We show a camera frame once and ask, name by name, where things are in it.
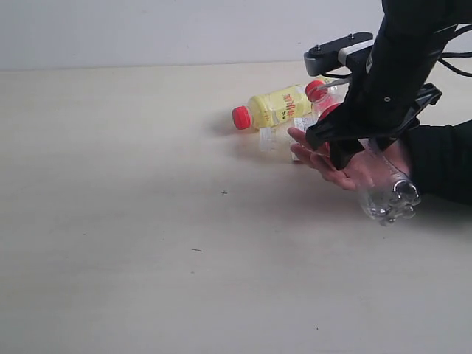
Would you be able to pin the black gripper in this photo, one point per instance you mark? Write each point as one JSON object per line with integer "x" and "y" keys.
{"x": 387, "y": 91}

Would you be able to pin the clear cola bottle red label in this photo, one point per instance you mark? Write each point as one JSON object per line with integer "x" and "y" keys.
{"x": 385, "y": 193}

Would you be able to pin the clear bottle floral white label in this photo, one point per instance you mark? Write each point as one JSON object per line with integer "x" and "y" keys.
{"x": 276, "y": 139}

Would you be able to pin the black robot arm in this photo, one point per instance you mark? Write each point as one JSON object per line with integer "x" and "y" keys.
{"x": 416, "y": 26}

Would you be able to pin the black sleeved forearm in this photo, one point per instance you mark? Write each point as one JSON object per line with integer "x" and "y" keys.
{"x": 441, "y": 160}

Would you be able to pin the yellow juice bottle red cap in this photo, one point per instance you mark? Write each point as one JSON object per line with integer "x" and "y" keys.
{"x": 277, "y": 107}

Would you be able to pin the person's open bare hand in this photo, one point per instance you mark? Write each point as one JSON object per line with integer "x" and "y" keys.
{"x": 343, "y": 169}

